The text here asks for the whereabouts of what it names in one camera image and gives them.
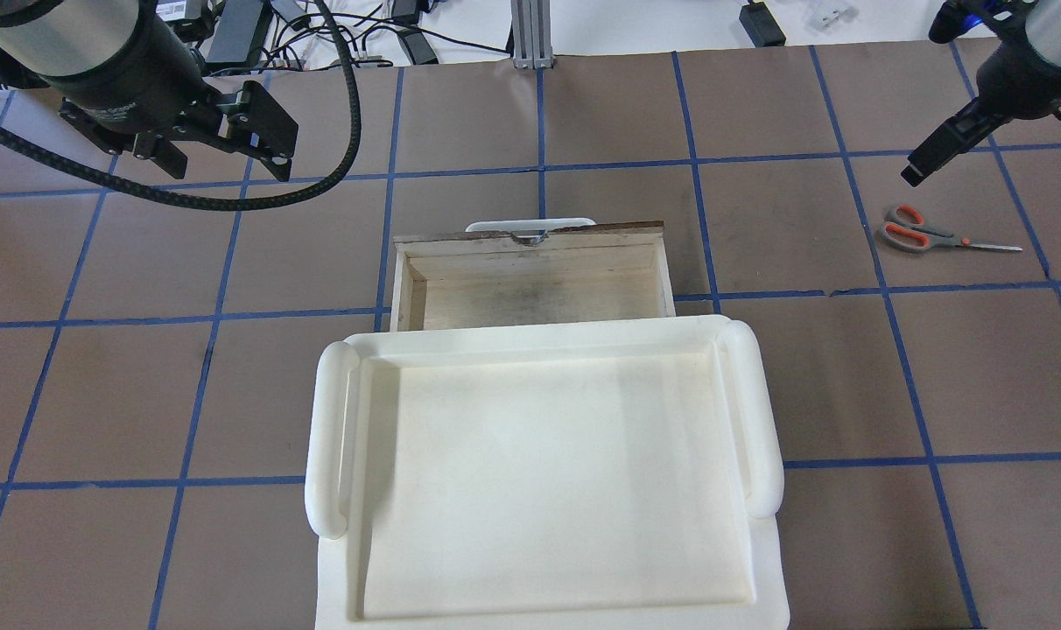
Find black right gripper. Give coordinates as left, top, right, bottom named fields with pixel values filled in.
left=900, top=43, right=1061, bottom=187

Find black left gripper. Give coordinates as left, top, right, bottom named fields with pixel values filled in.
left=59, top=77, right=299, bottom=182

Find orange grey scissors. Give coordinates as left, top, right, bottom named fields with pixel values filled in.
left=877, top=205, right=1023, bottom=253

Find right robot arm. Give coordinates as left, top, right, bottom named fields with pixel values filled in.
left=900, top=1, right=1061, bottom=187

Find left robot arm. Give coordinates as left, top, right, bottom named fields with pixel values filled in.
left=0, top=1, right=299, bottom=182

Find wooden drawer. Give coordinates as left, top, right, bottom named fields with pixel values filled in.
left=388, top=220, right=676, bottom=332

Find black power adapter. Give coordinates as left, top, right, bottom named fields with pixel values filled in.
left=738, top=1, right=786, bottom=48

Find white plastic tray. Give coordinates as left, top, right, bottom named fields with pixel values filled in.
left=305, top=315, right=790, bottom=629

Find black braided cable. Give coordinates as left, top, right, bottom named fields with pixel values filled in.
left=0, top=0, right=362, bottom=213

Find white drawer handle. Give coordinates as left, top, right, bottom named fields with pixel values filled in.
left=464, top=218, right=597, bottom=233

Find aluminium frame post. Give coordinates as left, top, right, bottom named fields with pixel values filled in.
left=510, top=0, right=555, bottom=69

